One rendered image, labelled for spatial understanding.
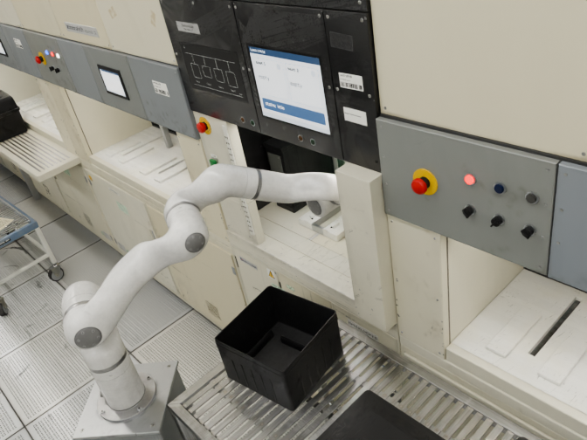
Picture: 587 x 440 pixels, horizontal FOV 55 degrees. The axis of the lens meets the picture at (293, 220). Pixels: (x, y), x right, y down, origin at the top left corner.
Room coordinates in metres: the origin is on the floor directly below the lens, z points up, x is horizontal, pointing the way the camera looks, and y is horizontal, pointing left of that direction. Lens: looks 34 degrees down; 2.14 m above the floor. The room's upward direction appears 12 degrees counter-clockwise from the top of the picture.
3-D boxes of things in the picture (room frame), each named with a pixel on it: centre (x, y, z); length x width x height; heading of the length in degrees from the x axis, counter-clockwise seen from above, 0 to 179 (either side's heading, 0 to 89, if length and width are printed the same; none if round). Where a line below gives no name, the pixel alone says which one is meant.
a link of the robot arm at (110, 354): (1.31, 0.65, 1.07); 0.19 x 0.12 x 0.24; 16
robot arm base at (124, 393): (1.27, 0.64, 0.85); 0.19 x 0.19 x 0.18
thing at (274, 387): (1.28, 0.12, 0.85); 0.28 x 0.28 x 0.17; 46
